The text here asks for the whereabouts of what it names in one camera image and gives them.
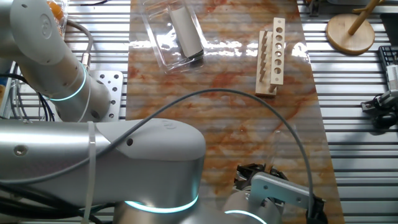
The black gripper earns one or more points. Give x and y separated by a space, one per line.
241 183

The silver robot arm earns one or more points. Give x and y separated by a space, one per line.
155 174

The wooden test tube rack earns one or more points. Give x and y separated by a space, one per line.
277 79

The orange marble pattern mat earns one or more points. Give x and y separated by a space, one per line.
233 124

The wooden pole stand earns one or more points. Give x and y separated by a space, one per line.
342 37

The grey rectangular block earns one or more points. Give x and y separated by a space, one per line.
186 31

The clear plastic tray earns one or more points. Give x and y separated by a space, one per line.
161 46

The black keyboard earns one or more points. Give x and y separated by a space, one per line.
387 56

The dark metal clamp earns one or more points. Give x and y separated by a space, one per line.
313 7

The black box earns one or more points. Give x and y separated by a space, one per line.
390 28

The orange fruit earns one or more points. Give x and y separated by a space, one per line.
57 11

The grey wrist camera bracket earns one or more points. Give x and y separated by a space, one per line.
280 188

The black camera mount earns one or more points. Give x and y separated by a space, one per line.
385 119

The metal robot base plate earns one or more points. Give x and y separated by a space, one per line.
116 90

